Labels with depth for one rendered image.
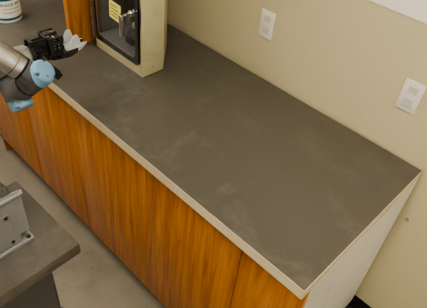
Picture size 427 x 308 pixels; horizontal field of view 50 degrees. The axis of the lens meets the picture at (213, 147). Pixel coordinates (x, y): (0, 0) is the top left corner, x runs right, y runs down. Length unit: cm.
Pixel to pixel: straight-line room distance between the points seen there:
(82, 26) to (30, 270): 117
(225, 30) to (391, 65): 77
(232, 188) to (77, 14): 105
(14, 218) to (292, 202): 79
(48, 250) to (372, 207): 96
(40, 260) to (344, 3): 125
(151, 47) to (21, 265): 98
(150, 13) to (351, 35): 73
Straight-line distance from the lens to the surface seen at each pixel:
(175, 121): 168
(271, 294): 144
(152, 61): 191
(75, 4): 207
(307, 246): 136
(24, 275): 128
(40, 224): 138
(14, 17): 236
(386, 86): 171
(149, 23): 181
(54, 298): 154
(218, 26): 212
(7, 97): 156
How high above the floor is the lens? 198
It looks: 41 degrees down
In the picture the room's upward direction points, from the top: 7 degrees clockwise
